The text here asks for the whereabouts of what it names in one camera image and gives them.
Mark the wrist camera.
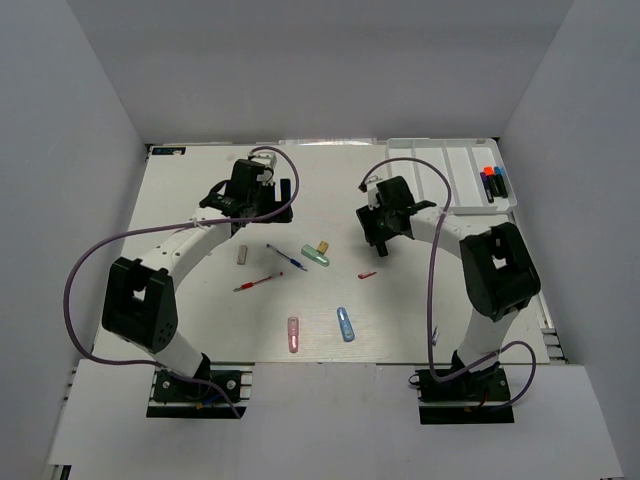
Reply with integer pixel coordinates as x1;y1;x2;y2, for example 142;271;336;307
249;152;277;185
358;175;381;210

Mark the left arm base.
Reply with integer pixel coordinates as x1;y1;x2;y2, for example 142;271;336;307
146;363;253;420

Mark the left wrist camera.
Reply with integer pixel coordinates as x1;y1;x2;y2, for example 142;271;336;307
249;152;277;185

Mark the beige eraser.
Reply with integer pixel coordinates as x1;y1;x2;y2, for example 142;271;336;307
236;245;248;265

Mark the pink stapler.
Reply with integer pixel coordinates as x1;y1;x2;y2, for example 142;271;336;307
287;317;299;354

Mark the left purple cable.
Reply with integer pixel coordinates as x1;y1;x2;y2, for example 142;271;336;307
62;145;301;419

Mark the purple cable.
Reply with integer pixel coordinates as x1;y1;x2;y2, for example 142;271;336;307
361;157;538;412
62;145;301;419

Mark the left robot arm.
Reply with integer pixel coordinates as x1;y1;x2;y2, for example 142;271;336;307
102;152;293;399

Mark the small purple pen cap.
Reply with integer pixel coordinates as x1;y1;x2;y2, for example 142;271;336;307
431;326;439;346

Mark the blue stapler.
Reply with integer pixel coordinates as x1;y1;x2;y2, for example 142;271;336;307
337;307;355;342

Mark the blue pen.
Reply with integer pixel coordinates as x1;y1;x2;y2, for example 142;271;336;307
266;243;308;272

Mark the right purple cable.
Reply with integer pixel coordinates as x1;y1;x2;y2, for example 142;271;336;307
361;157;538;412

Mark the orange highlighter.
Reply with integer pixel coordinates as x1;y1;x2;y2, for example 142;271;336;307
483;166;507;198

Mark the red pen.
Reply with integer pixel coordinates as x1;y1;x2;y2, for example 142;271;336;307
232;271;284;292

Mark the green stapler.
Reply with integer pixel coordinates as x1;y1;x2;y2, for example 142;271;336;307
301;244;330;267

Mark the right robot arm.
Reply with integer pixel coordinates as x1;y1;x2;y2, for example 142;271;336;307
356;176;541;399

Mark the white divided tray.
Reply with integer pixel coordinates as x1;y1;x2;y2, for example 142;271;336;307
379;138;517;215

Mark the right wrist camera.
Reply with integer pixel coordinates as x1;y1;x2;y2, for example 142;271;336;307
358;175;381;210

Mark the blue highlighter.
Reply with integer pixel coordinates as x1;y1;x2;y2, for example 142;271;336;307
494;166;509;198

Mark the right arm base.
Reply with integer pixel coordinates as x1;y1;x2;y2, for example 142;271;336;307
408;368;515;425

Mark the blue label sticker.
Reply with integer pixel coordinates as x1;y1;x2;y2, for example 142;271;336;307
151;147;186;156

